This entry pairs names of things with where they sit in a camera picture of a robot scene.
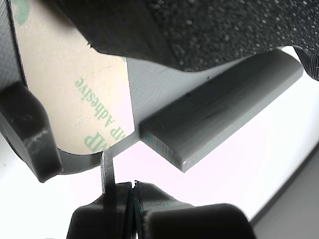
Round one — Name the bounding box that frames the grey plastic part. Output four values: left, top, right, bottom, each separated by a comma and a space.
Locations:
0, 0, 305, 175

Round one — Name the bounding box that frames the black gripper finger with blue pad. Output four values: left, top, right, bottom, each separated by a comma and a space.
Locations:
132, 180, 257, 239

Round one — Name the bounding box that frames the dark part-holding gripper finger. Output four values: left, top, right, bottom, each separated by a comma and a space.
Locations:
0, 83, 63, 184
34, 0, 319, 82

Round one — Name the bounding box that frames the tan protective tape film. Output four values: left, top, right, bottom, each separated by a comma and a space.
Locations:
9, 0, 137, 155

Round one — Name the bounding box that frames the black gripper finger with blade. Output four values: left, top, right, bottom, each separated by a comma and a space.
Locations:
66, 149, 133, 239

